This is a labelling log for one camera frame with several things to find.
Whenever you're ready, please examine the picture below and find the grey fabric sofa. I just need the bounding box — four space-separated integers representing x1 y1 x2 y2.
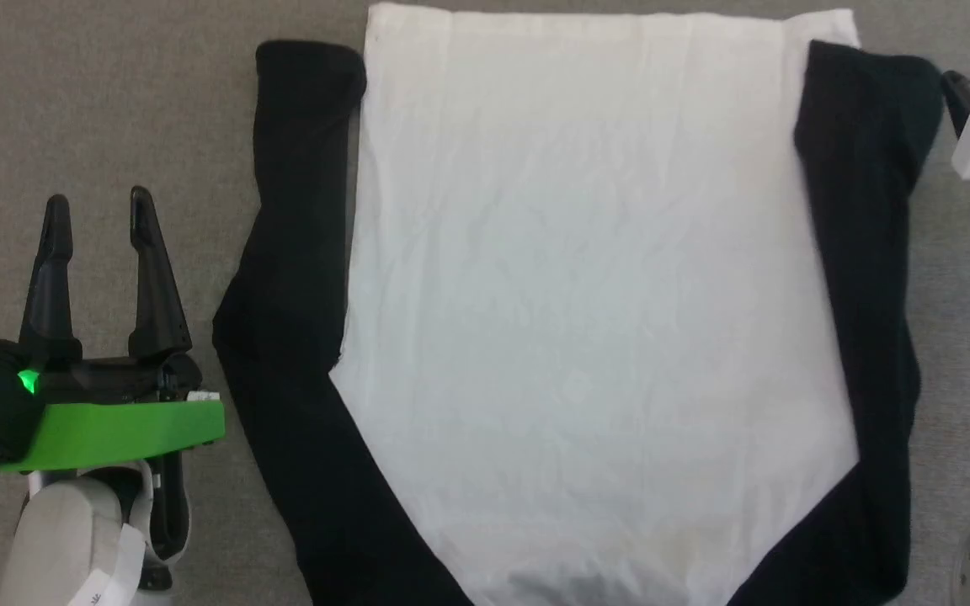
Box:
0 0 970 606

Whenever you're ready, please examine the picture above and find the white shirt with black sleeves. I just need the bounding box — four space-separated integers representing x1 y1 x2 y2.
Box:
212 3 946 606

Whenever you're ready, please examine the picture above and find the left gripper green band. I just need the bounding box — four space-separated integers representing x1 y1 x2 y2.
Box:
0 186 227 474

